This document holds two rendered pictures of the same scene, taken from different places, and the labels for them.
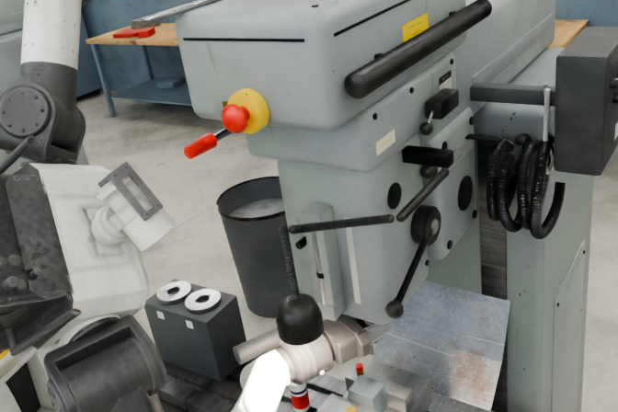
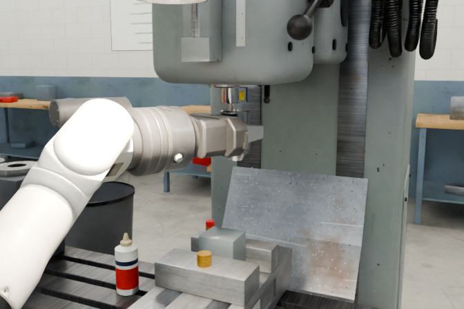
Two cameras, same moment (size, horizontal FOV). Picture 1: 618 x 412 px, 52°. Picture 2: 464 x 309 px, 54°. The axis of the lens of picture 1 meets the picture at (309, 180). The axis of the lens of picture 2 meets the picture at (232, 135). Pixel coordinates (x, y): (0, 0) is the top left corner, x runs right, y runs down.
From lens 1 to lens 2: 0.78 m
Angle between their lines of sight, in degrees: 21
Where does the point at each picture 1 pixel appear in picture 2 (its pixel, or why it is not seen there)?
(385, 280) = (283, 3)
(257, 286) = not seen: hidden behind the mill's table
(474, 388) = (333, 276)
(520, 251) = (382, 116)
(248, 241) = (74, 228)
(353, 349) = (221, 138)
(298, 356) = (148, 119)
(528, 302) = (387, 177)
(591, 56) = not seen: outside the picture
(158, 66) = (15, 133)
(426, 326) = (274, 217)
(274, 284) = not seen: hidden behind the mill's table
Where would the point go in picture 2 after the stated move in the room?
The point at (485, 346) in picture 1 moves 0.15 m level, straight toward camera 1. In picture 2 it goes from (341, 230) to (358, 260)
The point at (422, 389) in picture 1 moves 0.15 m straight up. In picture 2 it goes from (284, 255) to (286, 173)
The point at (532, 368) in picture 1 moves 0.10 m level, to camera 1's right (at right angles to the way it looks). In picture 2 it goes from (388, 261) to (427, 257)
